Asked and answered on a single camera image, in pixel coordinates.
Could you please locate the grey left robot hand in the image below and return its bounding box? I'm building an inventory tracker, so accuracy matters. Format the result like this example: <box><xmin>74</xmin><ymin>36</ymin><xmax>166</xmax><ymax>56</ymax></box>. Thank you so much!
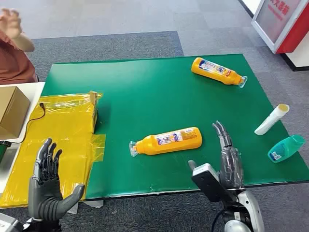
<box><xmin>28</xmin><ymin>138</ymin><xmax>85</xmax><ymax>221</ymax></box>

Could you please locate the black cable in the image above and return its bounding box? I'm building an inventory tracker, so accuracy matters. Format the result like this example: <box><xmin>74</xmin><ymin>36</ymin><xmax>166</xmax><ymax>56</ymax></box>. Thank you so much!
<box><xmin>5</xmin><ymin>102</ymin><xmax>46</xmax><ymax>145</ymax></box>

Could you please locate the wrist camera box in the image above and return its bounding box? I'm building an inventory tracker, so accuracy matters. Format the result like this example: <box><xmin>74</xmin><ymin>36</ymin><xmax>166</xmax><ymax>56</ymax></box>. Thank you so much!
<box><xmin>0</xmin><ymin>213</ymin><xmax>25</xmax><ymax>232</ymax></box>
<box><xmin>191</xmin><ymin>163</ymin><xmax>228</xmax><ymax>203</ymax></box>

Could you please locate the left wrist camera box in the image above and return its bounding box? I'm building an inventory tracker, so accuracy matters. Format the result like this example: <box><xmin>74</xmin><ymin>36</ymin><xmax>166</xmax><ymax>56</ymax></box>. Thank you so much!
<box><xmin>0</xmin><ymin>213</ymin><xmax>25</xmax><ymax>232</ymax></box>

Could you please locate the red and white display stand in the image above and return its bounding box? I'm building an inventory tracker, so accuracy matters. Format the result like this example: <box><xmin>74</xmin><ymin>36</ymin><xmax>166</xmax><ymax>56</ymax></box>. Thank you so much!
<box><xmin>251</xmin><ymin>0</ymin><xmax>309</xmax><ymax>55</ymax></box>

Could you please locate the teal green bottle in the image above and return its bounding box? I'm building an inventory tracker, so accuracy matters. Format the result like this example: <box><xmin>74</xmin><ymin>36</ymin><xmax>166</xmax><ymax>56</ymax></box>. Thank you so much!
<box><xmin>267</xmin><ymin>134</ymin><xmax>307</xmax><ymax>164</ymax></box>

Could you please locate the green table mat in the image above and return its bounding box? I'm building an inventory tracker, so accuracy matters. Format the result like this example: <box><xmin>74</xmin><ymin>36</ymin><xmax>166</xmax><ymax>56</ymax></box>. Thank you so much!
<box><xmin>41</xmin><ymin>54</ymin><xmax>309</xmax><ymax>200</ymax></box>

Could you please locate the brown cardboard box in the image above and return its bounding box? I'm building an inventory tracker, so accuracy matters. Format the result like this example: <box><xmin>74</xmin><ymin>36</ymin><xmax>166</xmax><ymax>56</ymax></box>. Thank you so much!
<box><xmin>0</xmin><ymin>86</ymin><xmax>31</xmax><ymax>141</ymax></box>

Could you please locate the yellow plastic sheet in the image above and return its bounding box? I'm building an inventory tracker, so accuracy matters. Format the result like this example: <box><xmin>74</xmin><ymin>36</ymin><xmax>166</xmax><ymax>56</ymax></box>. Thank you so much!
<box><xmin>0</xmin><ymin>91</ymin><xmax>107</xmax><ymax>209</ymax></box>

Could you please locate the white bottle with yellow cap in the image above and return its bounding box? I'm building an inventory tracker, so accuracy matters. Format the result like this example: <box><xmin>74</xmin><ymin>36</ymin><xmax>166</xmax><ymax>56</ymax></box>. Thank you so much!
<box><xmin>254</xmin><ymin>103</ymin><xmax>290</xmax><ymax>136</ymax></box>

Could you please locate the person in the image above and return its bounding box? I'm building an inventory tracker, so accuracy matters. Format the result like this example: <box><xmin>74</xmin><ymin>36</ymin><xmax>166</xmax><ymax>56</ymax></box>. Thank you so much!
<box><xmin>0</xmin><ymin>8</ymin><xmax>38</xmax><ymax>85</ymax></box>

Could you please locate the orange detergent bottle, blue logo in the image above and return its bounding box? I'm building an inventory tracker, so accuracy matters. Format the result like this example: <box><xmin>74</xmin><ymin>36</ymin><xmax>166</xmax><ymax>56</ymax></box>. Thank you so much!
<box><xmin>191</xmin><ymin>57</ymin><xmax>248</xmax><ymax>88</ymax></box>

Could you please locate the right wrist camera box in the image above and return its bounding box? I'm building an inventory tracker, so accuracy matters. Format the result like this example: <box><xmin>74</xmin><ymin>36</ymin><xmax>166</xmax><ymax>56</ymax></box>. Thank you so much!
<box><xmin>191</xmin><ymin>163</ymin><xmax>228</xmax><ymax>203</ymax></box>

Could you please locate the dark green object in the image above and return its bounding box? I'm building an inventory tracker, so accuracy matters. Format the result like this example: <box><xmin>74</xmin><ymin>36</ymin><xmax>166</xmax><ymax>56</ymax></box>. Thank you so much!
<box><xmin>0</xmin><ymin>141</ymin><xmax>11</xmax><ymax>162</ymax></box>

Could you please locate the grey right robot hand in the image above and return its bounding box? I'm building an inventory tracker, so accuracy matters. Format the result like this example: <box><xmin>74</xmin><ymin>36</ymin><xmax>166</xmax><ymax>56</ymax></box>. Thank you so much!
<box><xmin>188</xmin><ymin>121</ymin><xmax>244</xmax><ymax>190</ymax></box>

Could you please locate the orange detergent bottle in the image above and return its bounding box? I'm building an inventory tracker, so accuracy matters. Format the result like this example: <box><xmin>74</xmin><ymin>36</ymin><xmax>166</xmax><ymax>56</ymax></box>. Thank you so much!
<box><xmin>129</xmin><ymin>127</ymin><xmax>203</xmax><ymax>158</ymax></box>
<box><xmin>191</xmin><ymin>57</ymin><xmax>248</xmax><ymax>88</ymax></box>

